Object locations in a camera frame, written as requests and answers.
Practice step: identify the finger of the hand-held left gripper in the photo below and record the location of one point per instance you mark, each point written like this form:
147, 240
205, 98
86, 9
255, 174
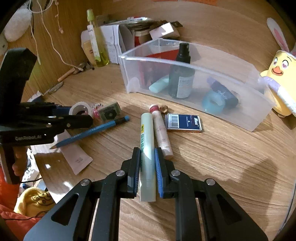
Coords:
63, 110
76, 121

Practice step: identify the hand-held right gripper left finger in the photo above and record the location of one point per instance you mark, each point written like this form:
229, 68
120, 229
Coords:
136, 176

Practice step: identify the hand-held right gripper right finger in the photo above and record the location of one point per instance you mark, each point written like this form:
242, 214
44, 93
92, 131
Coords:
159, 176

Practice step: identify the white tape roll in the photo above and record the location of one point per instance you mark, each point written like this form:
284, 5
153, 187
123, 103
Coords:
79, 105

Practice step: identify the small green sharpener box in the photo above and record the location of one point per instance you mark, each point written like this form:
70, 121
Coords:
108, 113

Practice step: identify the pale green tube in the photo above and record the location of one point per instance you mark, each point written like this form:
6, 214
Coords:
146, 139

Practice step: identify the speckled pink tube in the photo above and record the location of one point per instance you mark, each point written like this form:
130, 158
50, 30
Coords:
161, 134

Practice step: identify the small brown clip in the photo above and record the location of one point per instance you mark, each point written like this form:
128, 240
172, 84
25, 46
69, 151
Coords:
164, 109

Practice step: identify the teal tape roll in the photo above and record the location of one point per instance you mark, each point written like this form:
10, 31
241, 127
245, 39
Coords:
207, 103

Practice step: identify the mint tube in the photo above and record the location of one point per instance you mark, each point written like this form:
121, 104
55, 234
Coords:
158, 84

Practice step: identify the dark green pump bottle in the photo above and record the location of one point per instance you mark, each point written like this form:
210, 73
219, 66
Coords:
181, 81

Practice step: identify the navy bottle purple cap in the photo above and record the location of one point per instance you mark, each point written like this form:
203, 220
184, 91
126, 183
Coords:
225, 95

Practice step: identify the red packet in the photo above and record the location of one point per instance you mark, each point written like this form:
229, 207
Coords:
161, 56

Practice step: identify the clear plastic bin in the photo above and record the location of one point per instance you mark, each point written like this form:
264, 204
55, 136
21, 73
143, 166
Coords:
242, 104

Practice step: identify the person's left hand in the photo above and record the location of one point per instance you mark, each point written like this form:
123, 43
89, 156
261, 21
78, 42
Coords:
19, 166

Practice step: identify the blue pencil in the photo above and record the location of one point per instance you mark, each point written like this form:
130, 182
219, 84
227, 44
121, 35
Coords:
92, 132

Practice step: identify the white blue carton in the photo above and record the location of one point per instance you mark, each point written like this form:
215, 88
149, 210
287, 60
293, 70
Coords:
37, 95

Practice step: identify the orange garment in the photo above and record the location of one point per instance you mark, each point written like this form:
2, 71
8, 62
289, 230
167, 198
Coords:
9, 197

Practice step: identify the navy card box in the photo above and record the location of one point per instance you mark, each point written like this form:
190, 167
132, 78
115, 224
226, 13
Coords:
185, 122

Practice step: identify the yellow patterned cloth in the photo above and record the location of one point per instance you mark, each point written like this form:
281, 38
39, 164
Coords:
34, 199

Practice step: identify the beige sunscreen tube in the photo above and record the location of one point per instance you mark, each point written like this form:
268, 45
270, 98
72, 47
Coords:
89, 52

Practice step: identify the yellow-green spray bottle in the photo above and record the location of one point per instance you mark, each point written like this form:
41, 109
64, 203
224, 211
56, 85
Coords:
97, 46

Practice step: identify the folded white papers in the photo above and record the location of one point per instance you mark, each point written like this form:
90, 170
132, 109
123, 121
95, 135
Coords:
111, 44

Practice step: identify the white fluffy plush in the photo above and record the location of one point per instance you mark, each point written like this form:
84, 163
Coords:
17, 23

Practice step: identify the red box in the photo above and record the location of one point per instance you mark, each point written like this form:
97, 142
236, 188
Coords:
141, 39

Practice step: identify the small white box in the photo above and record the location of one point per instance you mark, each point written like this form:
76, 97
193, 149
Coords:
163, 30

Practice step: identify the yellow chick plush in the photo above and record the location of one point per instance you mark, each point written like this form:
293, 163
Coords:
282, 69

